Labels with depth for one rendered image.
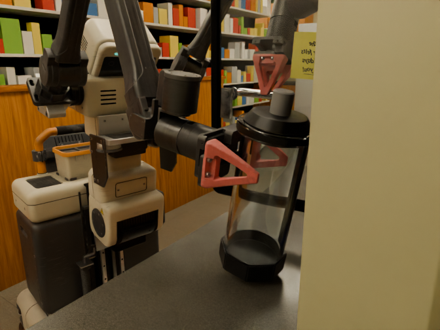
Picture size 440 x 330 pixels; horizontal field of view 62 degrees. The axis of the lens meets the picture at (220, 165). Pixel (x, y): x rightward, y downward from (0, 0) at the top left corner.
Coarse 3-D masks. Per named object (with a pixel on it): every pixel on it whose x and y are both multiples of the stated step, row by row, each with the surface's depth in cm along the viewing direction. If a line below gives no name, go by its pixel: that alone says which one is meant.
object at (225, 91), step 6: (222, 90) 69; (228, 90) 69; (222, 96) 69; (228, 96) 69; (222, 102) 70; (228, 102) 69; (222, 108) 70; (228, 108) 70; (222, 114) 71; (228, 114) 70
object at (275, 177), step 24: (240, 120) 47; (240, 144) 49; (264, 144) 45; (264, 168) 46; (288, 168) 46; (240, 192) 49; (264, 192) 47; (288, 192) 48; (240, 216) 50; (264, 216) 49; (288, 216) 50; (240, 240) 51; (264, 240) 50; (264, 264) 52
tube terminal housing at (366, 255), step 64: (320, 0) 29; (384, 0) 26; (320, 64) 30; (384, 64) 27; (320, 128) 31; (384, 128) 28; (320, 192) 32; (384, 192) 29; (320, 256) 34; (384, 256) 30; (320, 320) 35; (384, 320) 31
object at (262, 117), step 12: (276, 96) 46; (288, 96) 46; (252, 108) 48; (264, 108) 49; (276, 108) 46; (288, 108) 46; (252, 120) 46; (264, 120) 45; (276, 120) 44; (288, 120) 45; (300, 120) 46; (276, 132) 44; (288, 132) 44; (300, 132) 45
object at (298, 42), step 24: (240, 0) 65; (264, 0) 63; (288, 0) 60; (312, 0) 58; (240, 24) 66; (264, 24) 64; (288, 24) 61; (312, 24) 59; (240, 48) 67; (264, 48) 65; (288, 48) 62; (312, 48) 60; (240, 72) 68; (264, 72) 66; (288, 72) 63; (312, 72) 61; (240, 96) 69; (264, 96) 67
